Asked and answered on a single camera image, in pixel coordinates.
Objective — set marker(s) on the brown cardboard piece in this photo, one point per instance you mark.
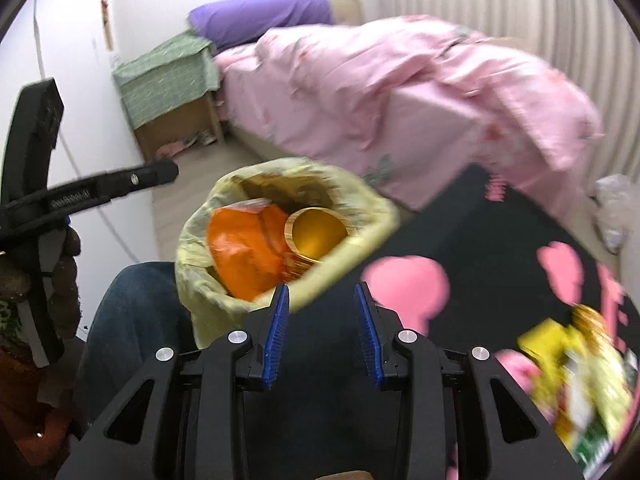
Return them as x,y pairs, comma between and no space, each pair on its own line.
270,190

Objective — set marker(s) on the nightstand with green cloth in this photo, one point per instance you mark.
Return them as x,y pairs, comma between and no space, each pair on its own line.
160,75

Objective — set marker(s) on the wooden nightstand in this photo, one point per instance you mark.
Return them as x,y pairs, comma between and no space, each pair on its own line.
212,115

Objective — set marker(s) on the orange snack packet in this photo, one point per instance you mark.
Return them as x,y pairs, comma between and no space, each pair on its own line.
240,250

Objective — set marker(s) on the pink slippers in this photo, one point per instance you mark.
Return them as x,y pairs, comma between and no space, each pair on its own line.
172,149

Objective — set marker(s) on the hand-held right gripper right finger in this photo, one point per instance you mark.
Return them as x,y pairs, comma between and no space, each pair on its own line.
367,340

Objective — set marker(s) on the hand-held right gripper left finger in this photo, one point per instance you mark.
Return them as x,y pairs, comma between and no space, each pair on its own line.
277,340

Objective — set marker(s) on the golden round tin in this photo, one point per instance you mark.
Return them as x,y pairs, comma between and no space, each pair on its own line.
315,240

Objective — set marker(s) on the person's left hand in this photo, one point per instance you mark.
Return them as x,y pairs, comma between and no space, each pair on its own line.
69,275

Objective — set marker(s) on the person's left forearm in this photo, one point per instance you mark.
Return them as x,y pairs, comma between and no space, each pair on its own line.
20,385

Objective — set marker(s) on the yellow plastic trash bag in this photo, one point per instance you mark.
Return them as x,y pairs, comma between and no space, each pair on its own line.
200,310

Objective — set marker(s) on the pink floral duvet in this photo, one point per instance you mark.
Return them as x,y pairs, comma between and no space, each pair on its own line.
400,85

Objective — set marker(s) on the black pink-print cloth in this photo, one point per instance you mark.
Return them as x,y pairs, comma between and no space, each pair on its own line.
475,230

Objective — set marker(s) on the person's leg in jeans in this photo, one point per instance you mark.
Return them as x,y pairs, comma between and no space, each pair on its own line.
135,310

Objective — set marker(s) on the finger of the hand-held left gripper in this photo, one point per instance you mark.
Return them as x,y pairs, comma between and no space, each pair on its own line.
130,178

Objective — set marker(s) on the white slippers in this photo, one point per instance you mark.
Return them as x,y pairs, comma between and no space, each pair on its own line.
206,136

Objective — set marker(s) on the yellow green snack packet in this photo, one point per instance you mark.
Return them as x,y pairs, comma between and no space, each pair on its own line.
575,375

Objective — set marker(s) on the purple pillow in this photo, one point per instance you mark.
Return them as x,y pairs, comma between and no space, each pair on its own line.
260,17

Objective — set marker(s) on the white plastic bag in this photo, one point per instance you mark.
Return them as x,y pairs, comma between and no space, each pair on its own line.
612,210

